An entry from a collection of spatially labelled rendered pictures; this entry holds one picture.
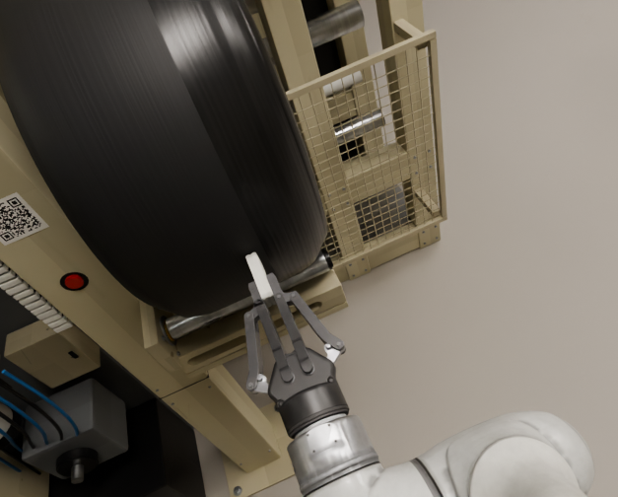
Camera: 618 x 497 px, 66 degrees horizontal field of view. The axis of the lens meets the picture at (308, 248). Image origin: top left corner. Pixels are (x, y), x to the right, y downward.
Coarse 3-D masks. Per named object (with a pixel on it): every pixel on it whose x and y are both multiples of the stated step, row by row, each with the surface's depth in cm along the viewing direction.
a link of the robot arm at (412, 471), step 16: (400, 464) 50; (416, 464) 49; (336, 480) 47; (352, 480) 47; (368, 480) 47; (384, 480) 47; (400, 480) 47; (416, 480) 47; (432, 480) 47; (320, 496) 47; (336, 496) 46; (352, 496) 46; (368, 496) 46; (384, 496) 46; (400, 496) 46; (416, 496) 46; (432, 496) 46
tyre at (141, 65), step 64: (0, 0) 57; (64, 0) 54; (128, 0) 53; (192, 0) 53; (0, 64) 56; (64, 64) 52; (128, 64) 52; (192, 64) 53; (256, 64) 56; (64, 128) 52; (128, 128) 53; (192, 128) 54; (256, 128) 56; (64, 192) 56; (128, 192) 55; (192, 192) 56; (256, 192) 58; (128, 256) 59; (192, 256) 61
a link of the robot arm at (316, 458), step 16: (336, 416) 52; (352, 416) 52; (304, 432) 51; (320, 432) 50; (336, 432) 50; (352, 432) 50; (288, 448) 52; (304, 448) 50; (320, 448) 49; (336, 448) 49; (352, 448) 49; (368, 448) 50; (304, 464) 49; (320, 464) 48; (336, 464) 48; (352, 464) 48; (368, 464) 49; (304, 480) 49; (320, 480) 48; (304, 496) 50
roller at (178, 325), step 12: (324, 252) 93; (312, 264) 92; (324, 264) 92; (300, 276) 92; (312, 276) 93; (288, 288) 93; (240, 300) 91; (252, 300) 92; (216, 312) 91; (228, 312) 92; (168, 324) 91; (180, 324) 91; (192, 324) 91; (204, 324) 92; (180, 336) 92
